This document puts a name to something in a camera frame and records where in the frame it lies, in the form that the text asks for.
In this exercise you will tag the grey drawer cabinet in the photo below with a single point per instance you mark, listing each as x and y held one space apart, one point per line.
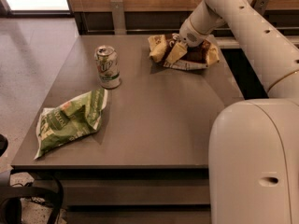
148 162

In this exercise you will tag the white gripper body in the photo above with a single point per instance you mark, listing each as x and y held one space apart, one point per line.
192 34

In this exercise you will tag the right metal wall bracket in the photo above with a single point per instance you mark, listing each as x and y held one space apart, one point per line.
260 6

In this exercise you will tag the brown chip bag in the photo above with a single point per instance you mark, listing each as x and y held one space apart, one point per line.
169 52

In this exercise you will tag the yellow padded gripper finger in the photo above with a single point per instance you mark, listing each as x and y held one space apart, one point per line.
177 52

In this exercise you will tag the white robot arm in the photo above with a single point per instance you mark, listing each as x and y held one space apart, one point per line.
253 152

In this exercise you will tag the metal wall bracket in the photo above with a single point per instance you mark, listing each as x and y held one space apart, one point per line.
118 17
260 6

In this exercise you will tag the left metal wall bracket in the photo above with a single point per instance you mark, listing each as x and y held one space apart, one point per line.
118 17

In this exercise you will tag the black chair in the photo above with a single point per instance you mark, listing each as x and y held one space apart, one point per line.
10 199

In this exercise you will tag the green jalapeno chip bag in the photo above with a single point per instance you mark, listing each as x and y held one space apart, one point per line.
76 118

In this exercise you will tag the green soda can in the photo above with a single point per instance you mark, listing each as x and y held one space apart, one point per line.
106 59

